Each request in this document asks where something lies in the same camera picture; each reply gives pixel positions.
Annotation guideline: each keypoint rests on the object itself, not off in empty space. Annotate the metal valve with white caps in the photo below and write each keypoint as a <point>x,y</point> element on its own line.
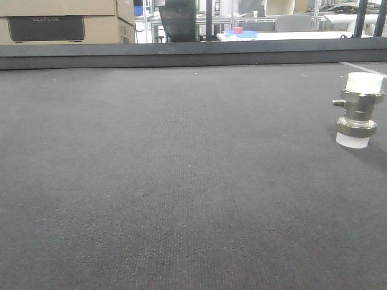
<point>358,98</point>

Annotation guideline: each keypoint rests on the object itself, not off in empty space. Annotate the pink box on tray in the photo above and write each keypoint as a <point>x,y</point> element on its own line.
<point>238,30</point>

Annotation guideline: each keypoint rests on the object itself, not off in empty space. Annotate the upper cardboard box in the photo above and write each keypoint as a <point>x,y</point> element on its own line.
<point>122,9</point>

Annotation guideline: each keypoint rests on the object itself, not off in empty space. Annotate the blue tray on table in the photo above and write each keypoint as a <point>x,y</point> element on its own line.
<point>244,34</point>

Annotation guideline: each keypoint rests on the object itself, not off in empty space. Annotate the black office chair back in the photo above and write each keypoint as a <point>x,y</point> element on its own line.
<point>179,20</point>

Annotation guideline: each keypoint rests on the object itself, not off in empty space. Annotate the white table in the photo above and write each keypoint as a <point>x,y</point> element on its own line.
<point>289,36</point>

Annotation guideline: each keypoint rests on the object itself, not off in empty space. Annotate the black vertical pole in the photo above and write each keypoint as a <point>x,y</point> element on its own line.
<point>208,20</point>

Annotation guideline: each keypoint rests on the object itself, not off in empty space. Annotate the dark conveyor side rail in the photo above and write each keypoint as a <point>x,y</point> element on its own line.
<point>158,55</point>

